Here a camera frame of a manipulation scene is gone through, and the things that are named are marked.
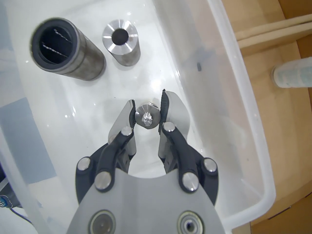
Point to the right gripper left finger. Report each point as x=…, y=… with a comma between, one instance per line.
x=121, y=132

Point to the shallow cardboard box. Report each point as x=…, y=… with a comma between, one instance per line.
x=275, y=98

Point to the deep clear plastic tray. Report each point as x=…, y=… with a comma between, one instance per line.
x=170, y=49

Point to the small metal shaft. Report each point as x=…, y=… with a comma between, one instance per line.
x=147, y=118

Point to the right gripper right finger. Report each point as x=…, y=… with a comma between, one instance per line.
x=178, y=132

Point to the shiny metal bush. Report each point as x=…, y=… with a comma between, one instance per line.
x=121, y=42

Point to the large dark metal bush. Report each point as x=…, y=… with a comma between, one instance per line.
x=65, y=49

